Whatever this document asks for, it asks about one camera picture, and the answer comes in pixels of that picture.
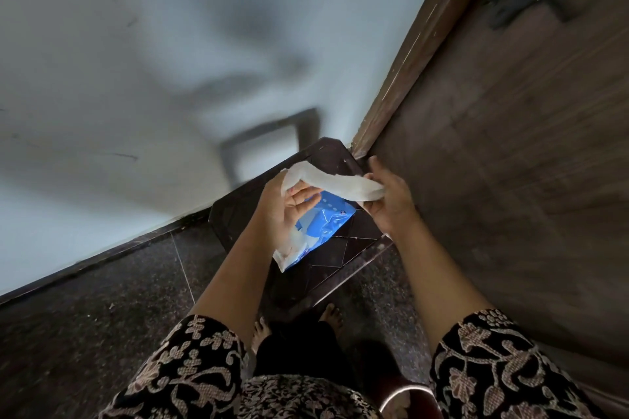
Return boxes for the person's left hand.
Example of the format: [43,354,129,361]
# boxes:
[253,171,325,252]

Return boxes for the person's right hand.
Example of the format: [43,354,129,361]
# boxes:
[361,155,423,239]

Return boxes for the white wet wipe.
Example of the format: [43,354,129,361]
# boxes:
[280,160,387,203]

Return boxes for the person's left forearm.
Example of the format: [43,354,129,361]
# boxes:
[189,217,277,352]

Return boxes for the person's right forearm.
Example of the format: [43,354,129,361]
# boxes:
[392,220,495,356]

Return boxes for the blue wet wipes packet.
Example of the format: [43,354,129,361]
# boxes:
[273,190,357,273]

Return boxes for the dark brown plastic stool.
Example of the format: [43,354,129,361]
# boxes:
[208,137,394,319]

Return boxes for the person's right foot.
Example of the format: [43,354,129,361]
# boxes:
[318,304,346,332]

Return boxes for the person's foot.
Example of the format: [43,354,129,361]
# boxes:
[250,316,272,355]
[318,304,346,332]

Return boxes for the brown wooden door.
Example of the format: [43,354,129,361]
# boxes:
[366,0,629,405]

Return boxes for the person's left foot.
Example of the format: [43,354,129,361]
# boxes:
[250,316,272,355]

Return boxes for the black trousers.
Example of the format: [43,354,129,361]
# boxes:
[253,319,367,387]

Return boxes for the black floral dress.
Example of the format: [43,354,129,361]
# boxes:
[97,308,611,419]

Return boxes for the brown round vessel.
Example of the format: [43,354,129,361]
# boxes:
[377,374,444,419]

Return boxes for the brown wooden door frame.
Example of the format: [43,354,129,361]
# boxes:
[350,0,507,159]

